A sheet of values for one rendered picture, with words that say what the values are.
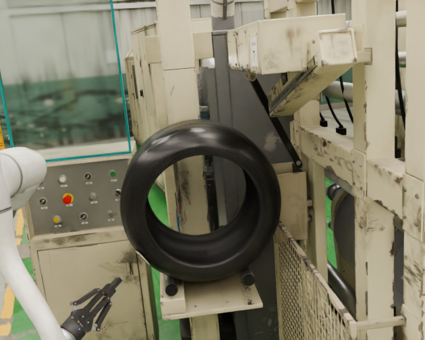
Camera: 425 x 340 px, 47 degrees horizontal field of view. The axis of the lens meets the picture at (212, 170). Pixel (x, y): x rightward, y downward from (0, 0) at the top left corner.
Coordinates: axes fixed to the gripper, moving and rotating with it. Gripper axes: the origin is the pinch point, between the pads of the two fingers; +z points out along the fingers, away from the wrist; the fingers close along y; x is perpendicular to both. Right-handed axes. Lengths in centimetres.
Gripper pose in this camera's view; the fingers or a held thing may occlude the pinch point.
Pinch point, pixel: (112, 287)
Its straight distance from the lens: 166.9
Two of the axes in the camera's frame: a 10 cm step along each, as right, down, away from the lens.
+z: 5.3, -5.8, 6.2
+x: 6.3, -2.2, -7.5
